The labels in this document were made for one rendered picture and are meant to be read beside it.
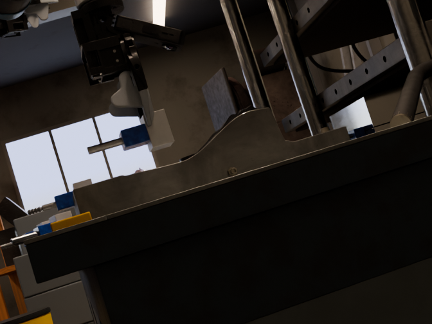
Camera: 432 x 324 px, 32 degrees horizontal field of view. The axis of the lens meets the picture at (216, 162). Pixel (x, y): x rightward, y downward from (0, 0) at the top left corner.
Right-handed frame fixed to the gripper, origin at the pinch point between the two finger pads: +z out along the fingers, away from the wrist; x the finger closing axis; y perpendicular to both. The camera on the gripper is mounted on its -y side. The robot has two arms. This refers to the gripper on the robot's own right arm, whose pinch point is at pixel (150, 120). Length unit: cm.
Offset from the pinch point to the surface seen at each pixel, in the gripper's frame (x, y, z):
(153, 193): -10.0, 1.6, 10.6
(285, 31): -97, -63, -30
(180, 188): -10.0, -3.2, 11.2
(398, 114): 25.0, -28.5, 12.2
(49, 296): -370, 36, 32
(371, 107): -64, -67, 2
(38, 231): -43.2, 22.6, 9.2
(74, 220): 5.5, 16.0, 12.1
